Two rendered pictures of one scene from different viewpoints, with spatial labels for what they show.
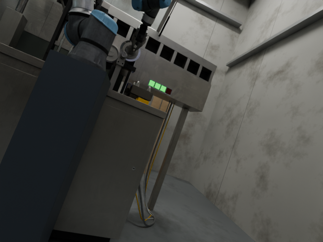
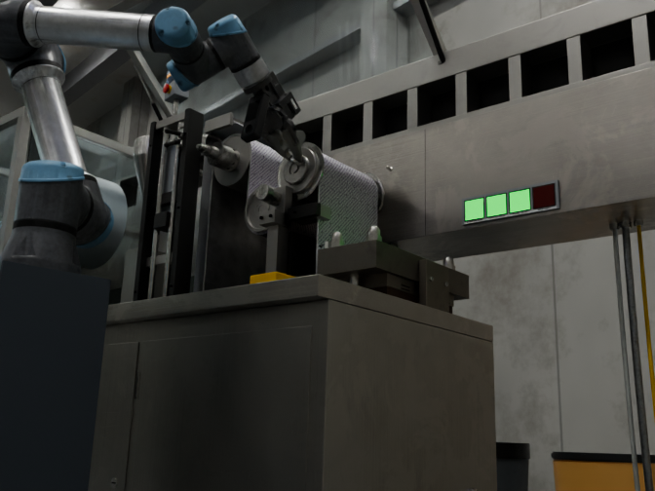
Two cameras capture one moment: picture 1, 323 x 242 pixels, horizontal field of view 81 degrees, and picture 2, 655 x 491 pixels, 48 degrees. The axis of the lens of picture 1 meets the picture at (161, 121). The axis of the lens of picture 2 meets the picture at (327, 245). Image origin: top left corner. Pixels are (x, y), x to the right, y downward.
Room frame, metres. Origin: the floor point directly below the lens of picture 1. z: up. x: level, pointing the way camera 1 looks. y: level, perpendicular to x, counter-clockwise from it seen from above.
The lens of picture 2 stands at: (0.51, -1.09, 0.62)
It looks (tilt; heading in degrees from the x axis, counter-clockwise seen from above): 15 degrees up; 59
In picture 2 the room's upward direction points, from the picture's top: 2 degrees clockwise
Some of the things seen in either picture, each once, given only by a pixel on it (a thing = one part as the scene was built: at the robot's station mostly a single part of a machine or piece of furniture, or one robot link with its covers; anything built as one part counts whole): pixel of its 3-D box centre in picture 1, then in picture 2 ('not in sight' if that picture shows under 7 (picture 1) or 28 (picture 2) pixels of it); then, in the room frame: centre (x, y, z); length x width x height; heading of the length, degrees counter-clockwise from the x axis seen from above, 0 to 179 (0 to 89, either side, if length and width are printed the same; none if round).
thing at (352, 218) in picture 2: (128, 75); (348, 233); (1.45, 0.36, 1.11); 0.23 x 0.01 x 0.18; 19
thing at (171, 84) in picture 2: not in sight; (174, 84); (1.15, 0.91, 1.66); 0.07 x 0.07 x 0.10; 7
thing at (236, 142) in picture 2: not in sight; (263, 173); (1.35, 0.66, 1.33); 0.25 x 0.14 x 0.14; 19
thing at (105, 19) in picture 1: (99, 31); (51, 195); (0.75, 0.36, 1.07); 0.13 x 0.12 x 0.14; 53
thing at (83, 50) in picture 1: (90, 57); (42, 252); (0.75, 0.36, 0.95); 0.15 x 0.15 x 0.10
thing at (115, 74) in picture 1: (116, 73); (273, 247); (1.26, 0.40, 1.05); 0.06 x 0.05 x 0.31; 19
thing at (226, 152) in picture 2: not in sight; (223, 157); (1.20, 0.61, 1.33); 0.06 x 0.06 x 0.06; 19
